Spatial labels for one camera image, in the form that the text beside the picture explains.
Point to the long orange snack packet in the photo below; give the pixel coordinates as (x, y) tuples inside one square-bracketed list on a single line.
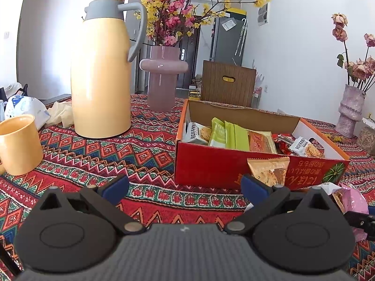
[(260, 142)]

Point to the red cardboard box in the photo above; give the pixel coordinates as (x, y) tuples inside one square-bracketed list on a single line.
[(205, 164)]

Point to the orange cookie snack packet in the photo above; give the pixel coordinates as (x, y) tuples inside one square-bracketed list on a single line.
[(269, 169)]

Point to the grey refrigerator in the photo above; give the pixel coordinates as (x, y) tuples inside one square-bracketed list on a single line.
[(225, 46)]

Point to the dried pink roses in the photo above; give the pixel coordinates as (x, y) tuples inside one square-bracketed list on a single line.
[(339, 32)]

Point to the yellow box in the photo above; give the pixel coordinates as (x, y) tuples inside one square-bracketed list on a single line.
[(235, 13)]

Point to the pink snack packet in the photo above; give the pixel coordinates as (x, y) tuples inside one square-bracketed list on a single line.
[(356, 202)]

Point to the yellow ceramic mug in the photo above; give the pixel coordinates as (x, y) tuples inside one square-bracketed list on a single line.
[(20, 143)]

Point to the white folded umbrella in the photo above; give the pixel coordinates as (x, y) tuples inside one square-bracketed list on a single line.
[(240, 38)]

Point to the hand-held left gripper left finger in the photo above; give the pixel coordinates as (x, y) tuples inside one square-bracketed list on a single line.
[(115, 188)]

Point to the white wall switch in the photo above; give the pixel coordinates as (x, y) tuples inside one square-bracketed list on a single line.
[(6, 34)]

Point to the textured lilac vase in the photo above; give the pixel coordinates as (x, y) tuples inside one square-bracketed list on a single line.
[(350, 108)]

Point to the pink glass vase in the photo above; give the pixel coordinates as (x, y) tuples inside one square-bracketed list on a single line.
[(162, 87)]

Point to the white wall panel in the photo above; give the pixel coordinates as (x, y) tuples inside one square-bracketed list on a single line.
[(262, 13)]

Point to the pink and yellow blossom branches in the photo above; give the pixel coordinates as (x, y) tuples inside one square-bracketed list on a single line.
[(172, 14)]

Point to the dark flat board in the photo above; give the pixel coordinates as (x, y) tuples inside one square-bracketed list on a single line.
[(55, 99)]

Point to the colourful patterned tablecloth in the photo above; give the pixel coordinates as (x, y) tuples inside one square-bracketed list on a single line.
[(131, 158)]

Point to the brown woven basket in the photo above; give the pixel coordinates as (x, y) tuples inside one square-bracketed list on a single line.
[(367, 139)]

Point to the red wrapped candies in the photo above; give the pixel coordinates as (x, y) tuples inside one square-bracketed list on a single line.
[(285, 146)]

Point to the beige crumpled cloth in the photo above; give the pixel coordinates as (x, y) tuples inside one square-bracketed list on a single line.
[(63, 112)]

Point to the dark wooden door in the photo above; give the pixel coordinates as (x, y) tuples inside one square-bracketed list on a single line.
[(187, 64)]

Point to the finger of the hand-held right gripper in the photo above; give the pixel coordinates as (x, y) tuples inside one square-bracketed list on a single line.
[(361, 221)]

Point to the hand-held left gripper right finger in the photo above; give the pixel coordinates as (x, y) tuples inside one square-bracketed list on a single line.
[(255, 190)]

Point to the white and blue plastic bag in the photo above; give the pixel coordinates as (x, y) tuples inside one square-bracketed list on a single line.
[(20, 106)]

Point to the green snack packet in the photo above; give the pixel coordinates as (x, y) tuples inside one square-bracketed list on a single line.
[(216, 134), (230, 136), (241, 139)]

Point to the brown wooden chair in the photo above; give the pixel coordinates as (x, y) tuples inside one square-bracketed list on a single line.
[(225, 93)]

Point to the fallen yellow blossom sprig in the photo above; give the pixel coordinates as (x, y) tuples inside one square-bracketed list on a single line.
[(337, 138)]

